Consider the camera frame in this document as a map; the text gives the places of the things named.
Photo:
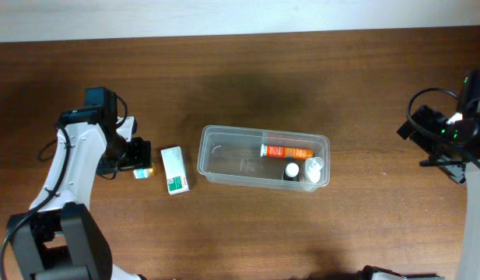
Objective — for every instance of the white squeeze bottle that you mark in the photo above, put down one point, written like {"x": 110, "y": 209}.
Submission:
{"x": 311, "y": 170}

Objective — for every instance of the small blue-labelled gold-cap bottle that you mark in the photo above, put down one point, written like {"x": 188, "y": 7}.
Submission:
{"x": 144, "y": 173}

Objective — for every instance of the white green medicine box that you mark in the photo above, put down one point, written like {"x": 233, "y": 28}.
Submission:
{"x": 176, "y": 177}

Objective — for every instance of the clear plastic container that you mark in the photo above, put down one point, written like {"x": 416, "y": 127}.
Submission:
{"x": 231, "y": 155}

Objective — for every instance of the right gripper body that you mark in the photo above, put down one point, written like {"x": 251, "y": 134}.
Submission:
{"x": 435, "y": 148}

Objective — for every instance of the dark bottle white cap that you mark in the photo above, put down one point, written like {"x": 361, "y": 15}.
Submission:
{"x": 291, "y": 172}

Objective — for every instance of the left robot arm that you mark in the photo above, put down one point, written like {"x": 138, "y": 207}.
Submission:
{"x": 57, "y": 238}

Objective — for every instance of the orange tablet tube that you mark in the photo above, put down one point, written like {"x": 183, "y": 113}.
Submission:
{"x": 285, "y": 152}

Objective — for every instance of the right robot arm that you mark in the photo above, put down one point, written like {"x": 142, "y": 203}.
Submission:
{"x": 462, "y": 133}

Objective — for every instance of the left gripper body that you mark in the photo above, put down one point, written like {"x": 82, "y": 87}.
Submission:
{"x": 130, "y": 155}

